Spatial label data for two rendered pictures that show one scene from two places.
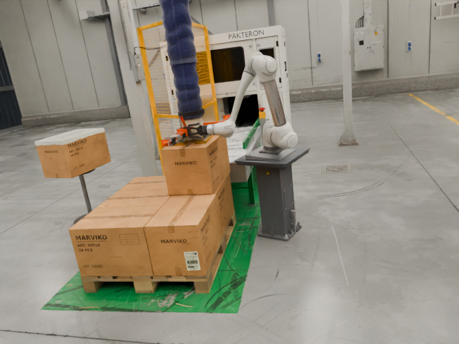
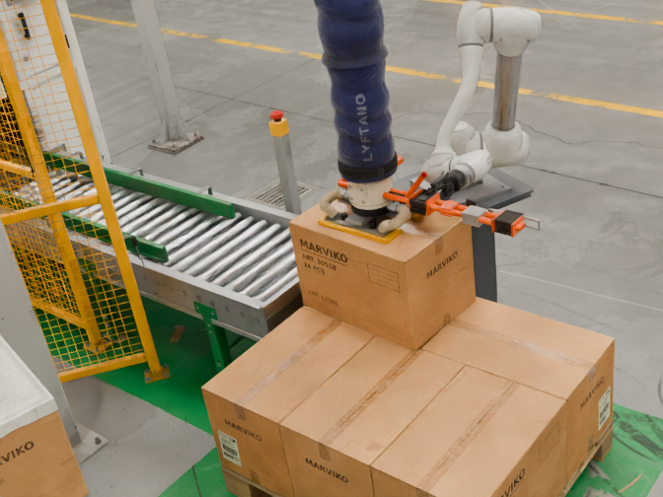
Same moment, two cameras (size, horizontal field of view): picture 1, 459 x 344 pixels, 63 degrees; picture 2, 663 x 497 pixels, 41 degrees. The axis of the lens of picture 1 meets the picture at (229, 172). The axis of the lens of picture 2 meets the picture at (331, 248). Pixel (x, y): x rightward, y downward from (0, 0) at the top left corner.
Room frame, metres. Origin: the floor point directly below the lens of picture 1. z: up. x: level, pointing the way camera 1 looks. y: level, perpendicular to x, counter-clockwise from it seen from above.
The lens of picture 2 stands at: (1.86, 3.01, 2.63)
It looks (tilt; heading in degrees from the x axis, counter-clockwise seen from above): 30 degrees down; 300
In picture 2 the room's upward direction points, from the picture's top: 9 degrees counter-clockwise
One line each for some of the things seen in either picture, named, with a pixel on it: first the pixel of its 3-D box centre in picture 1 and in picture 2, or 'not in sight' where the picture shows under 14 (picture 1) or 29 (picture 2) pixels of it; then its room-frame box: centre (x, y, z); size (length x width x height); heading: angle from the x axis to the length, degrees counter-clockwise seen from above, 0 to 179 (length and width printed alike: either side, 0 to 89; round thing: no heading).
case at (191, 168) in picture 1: (198, 162); (383, 261); (3.25, 0.27, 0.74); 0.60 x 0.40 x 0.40; 163
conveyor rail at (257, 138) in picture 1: (257, 144); (189, 202); (4.70, -0.40, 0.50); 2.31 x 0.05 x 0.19; 167
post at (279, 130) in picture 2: (266, 155); (293, 210); (4.08, -0.44, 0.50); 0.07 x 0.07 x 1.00; 77
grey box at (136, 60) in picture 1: (137, 67); not in sight; (4.55, 0.90, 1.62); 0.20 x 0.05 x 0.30; 167
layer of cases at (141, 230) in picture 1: (164, 217); (409, 403); (3.03, 0.62, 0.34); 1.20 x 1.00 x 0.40; 167
